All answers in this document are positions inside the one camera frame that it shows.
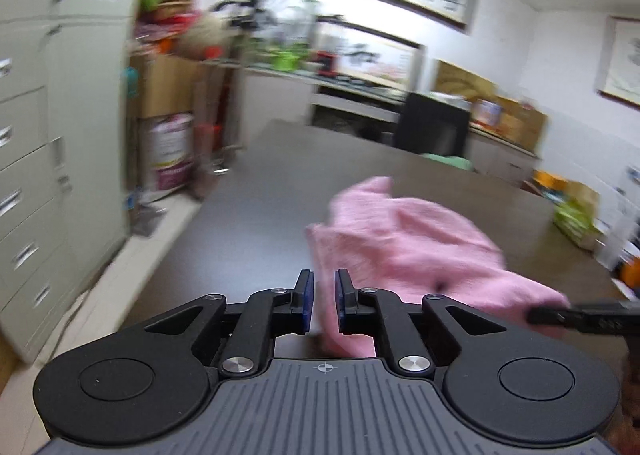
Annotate pink terry towel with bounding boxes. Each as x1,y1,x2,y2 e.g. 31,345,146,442
306,177,570,357

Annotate green cloth on chair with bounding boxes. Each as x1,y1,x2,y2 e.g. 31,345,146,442
422,154,473,171

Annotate white rice sack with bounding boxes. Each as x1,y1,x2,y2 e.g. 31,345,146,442
141,113,193,200

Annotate black office chair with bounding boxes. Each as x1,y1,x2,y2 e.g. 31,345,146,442
392,93,471,157

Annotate cardboard boxes on counter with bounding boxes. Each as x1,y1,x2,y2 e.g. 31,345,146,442
432,61,548,152

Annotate low grey counter cabinet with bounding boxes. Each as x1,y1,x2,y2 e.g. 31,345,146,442
240,64,539,186

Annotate red blender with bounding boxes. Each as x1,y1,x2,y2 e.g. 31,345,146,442
316,50,338,78

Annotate large cardboard box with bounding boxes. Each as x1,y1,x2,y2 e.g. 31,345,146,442
127,53,201,119

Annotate potted green plants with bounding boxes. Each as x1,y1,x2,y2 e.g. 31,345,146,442
259,0,321,74

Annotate framed calligraphy picture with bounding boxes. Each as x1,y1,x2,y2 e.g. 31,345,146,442
314,16,425,92

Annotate golf club bag stand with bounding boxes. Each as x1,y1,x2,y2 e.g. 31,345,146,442
193,0,272,177

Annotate grey filing cabinet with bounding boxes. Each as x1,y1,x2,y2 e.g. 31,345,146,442
1,0,139,363

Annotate side wall framed picture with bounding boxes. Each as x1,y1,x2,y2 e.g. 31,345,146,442
597,16,640,110

